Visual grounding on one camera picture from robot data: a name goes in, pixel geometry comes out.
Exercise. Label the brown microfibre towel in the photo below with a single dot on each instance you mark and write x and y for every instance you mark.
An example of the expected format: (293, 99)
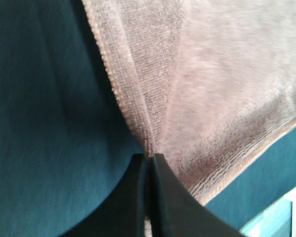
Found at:
(210, 84)

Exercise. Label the white plastic bin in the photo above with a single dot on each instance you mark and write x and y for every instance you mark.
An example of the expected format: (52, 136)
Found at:
(278, 220)

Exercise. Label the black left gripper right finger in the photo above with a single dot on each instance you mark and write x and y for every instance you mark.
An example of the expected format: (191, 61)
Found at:
(175, 213)

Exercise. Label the black table cloth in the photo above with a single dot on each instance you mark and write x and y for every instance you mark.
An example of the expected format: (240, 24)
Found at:
(64, 142)

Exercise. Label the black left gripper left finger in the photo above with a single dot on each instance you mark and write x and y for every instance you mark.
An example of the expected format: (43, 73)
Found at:
(122, 213)

